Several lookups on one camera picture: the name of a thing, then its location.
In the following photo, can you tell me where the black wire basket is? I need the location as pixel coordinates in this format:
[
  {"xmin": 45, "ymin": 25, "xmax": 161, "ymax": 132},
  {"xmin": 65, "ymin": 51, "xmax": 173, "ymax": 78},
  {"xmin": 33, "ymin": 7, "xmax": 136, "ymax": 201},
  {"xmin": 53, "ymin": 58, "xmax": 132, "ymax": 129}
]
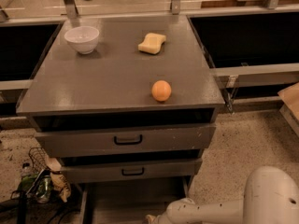
[{"xmin": 28, "ymin": 147, "xmax": 50, "ymax": 173}]

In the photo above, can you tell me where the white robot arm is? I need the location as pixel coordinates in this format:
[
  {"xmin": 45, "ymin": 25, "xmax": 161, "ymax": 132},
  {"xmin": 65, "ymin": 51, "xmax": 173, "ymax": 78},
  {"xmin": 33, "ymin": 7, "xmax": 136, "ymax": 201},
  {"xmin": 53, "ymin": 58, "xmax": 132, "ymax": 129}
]
[{"xmin": 145, "ymin": 166, "xmax": 299, "ymax": 224}]

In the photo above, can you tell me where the orange fruit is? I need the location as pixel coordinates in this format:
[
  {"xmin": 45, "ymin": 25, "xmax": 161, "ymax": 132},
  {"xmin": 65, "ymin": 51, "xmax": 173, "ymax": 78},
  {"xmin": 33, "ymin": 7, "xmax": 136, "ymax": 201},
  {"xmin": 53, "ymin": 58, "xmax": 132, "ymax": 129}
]
[{"xmin": 151, "ymin": 80, "xmax": 172, "ymax": 102}]

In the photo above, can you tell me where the grey drawer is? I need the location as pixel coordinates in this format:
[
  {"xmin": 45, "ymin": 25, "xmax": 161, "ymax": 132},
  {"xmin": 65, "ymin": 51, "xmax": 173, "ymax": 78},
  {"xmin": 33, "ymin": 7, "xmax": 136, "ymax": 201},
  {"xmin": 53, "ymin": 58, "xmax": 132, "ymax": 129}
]
[
  {"xmin": 78, "ymin": 176, "xmax": 192, "ymax": 224},
  {"xmin": 36, "ymin": 124, "xmax": 216, "ymax": 158},
  {"xmin": 62, "ymin": 159, "xmax": 202, "ymax": 183}
]

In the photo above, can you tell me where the grey bottom drawer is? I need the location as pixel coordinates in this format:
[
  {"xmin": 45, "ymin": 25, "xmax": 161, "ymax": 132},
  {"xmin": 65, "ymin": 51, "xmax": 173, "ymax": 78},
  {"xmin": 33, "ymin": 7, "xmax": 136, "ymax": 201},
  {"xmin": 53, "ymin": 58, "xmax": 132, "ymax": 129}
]
[{"xmin": 78, "ymin": 176, "xmax": 192, "ymax": 224}]

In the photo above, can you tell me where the metal bracket left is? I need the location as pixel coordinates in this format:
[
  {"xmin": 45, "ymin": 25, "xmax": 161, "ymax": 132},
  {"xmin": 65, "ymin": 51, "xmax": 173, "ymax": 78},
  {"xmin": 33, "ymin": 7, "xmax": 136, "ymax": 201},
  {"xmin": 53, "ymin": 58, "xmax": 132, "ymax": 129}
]
[{"xmin": 64, "ymin": 0, "xmax": 78, "ymax": 19}]

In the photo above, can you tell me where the yellow sponge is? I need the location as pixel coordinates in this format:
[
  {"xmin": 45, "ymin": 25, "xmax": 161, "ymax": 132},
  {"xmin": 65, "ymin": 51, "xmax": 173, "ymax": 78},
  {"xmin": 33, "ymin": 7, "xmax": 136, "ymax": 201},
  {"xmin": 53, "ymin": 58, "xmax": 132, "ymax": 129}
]
[{"xmin": 138, "ymin": 33, "xmax": 166, "ymax": 54}]

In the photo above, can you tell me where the black cable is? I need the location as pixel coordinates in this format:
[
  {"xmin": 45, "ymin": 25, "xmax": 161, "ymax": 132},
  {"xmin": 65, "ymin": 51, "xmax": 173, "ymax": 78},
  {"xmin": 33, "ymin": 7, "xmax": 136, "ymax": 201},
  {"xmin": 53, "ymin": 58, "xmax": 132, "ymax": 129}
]
[{"xmin": 46, "ymin": 203, "xmax": 82, "ymax": 224}]

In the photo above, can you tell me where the clear plastic bottle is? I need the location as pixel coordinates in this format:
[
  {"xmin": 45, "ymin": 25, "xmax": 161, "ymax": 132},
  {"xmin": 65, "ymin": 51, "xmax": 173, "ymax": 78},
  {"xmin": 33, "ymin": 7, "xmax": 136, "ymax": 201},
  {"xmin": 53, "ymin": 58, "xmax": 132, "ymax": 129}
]
[{"xmin": 21, "ymin": 162, "xmax": 32, "ymax": 179}]

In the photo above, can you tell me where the white ceramic bowl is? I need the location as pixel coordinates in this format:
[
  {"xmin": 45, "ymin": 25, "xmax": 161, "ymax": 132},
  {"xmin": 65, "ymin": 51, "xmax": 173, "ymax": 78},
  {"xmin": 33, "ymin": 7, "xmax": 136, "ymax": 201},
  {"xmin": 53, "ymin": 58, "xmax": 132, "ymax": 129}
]
[{"xmin": 64, "ymin": 26, "xmax": 99, "ymax": 54}]

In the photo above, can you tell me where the green snack bag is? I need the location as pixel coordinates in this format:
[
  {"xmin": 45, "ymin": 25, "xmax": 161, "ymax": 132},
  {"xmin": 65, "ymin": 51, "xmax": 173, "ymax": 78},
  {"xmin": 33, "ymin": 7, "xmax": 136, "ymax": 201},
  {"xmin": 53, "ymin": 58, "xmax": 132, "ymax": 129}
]
[{"xmin": 17, "ymin": 174, "xmax": 52, "ymax": 203}]

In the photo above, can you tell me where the brown cardboard box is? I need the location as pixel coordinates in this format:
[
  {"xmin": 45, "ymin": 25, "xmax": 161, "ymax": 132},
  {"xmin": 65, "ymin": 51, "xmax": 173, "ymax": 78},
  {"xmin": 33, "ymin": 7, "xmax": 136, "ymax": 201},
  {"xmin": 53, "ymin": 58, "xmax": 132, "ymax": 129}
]
[{"xmin": 278, "ymin": 82, "xmax": 299, "ymax": 136}]

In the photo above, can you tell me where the grey middle drawer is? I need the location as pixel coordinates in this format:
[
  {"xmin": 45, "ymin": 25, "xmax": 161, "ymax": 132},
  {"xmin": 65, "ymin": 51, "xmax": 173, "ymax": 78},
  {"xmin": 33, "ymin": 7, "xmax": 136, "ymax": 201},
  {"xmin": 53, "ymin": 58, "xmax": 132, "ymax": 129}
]
[{"xmin": 62, "ymin": 159, "xmax": 202, "ymax": 183}]

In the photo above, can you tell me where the grey drawer cabinet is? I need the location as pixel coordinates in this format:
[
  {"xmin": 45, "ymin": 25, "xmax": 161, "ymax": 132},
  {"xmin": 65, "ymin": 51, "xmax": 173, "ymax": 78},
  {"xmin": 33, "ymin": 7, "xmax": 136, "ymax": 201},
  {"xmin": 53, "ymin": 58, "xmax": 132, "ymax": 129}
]
[{"xmin": 16, "ymin": 15, "xmax": 225, "ymax": 202}]

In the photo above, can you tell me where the grey top drawer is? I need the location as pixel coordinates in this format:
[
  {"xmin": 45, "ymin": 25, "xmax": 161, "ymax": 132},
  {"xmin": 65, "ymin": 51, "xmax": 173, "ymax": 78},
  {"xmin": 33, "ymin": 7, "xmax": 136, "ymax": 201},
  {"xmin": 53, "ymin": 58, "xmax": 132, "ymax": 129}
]
[{"xmin": 36, "ymin": 124, "xmax": 216, "ymax": 158}]

